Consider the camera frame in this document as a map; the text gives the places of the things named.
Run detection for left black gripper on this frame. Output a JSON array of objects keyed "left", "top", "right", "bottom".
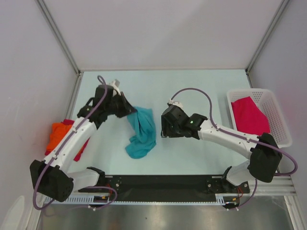
[{"left": 105, "top": 92, "right": 137, "bottom": 118}]

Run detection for teal t shirt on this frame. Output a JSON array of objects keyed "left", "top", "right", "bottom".
[{"left": 125, "top": 106, "right": 157, "bottom": 159}]

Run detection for white plastic mesh basket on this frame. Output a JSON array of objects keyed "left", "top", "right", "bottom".
[{"left": 226, "top": 88, "right": 293, "bottom": 148}]

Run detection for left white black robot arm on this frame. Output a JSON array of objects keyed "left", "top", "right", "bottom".
[{"left": 30, "top": 83, "right": 136, "bottom": 202}]

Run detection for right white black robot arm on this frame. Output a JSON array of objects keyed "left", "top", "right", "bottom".
[{"left": 161, "top": 105, "right": 282, "bottom": 192}]

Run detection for magenta t shirt on table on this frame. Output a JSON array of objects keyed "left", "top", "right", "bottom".
[{"left": 44, "top": 118, "right": 90, "bottom": 163}]

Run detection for orange t shirt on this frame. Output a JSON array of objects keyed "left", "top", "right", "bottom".
[{"left": 45, "top": 119, "right": 74, "bottom": 156}]

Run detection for red t shirt in basket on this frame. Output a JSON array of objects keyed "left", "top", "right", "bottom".
[{"left": 231, "top": 97, "right": 271, "bottom": 136}]

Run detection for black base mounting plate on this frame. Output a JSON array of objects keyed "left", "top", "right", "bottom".
[{"left": 78, "top": 174, "right": 250, "bottom": 202}]

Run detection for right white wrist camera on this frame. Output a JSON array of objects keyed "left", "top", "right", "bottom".
[{"left": 167, "top": 99, "right": 183, "bottom": 109}]

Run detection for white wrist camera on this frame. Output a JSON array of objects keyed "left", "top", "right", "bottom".
[
  {"left": 167, "top": 99, "right": 183, "bottom": 109},
  {"left": 109, "top": 79, "right": 121, "bottom": 94}
]

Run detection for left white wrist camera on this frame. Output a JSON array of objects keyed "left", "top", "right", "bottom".
[{"left": 109, "top": 79, "right": 121, "bottom": 94}]

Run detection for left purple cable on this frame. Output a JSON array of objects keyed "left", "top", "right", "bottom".
[{"left": 32, "top": 75, "right": 118, "bottom": 211}]

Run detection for white slotted cable duct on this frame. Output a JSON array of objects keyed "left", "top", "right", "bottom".
[{"left": 52, "top": 194, "right": 238, "bottom": 206}]

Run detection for aluminium frame rail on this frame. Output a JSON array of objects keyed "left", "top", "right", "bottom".
[{"left": 255, "top": 176, "right": 296, "bottom": 196}]

